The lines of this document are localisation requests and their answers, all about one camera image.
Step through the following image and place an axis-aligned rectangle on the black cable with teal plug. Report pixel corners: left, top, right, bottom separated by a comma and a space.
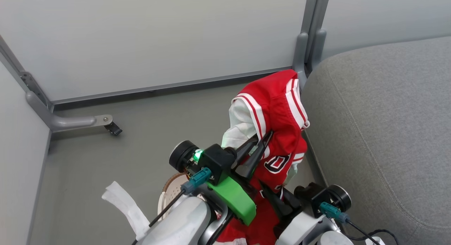
319, 202, 383, 245
131, 167, 212, 245

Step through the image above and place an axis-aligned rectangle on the white cloth strip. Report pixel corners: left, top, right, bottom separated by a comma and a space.
102, 181, 151, 241

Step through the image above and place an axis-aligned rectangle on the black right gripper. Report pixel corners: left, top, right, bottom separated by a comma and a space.
259, 181, 352, 219

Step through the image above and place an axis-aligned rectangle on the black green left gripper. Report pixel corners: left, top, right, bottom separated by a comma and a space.
169, 131, 274, 226

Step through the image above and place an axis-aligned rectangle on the red and white sports jersey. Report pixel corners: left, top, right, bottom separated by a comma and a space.
216, 69, 310, 245

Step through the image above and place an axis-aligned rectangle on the grey partition corner post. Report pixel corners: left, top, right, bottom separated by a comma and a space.
292, 0, 332, 84

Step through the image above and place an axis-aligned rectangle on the grey fabric sofa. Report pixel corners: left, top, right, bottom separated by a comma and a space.
301, 36, 451, 245

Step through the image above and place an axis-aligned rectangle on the grey partition foot with caster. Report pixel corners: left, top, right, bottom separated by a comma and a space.
25, 91, 123, 136

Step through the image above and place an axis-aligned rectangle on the thin black floor cable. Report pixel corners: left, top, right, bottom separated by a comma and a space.
347, 229, 399, 245

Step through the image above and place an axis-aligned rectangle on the white perforated laundry basket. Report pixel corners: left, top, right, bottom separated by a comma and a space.
157, 172, 191, 221

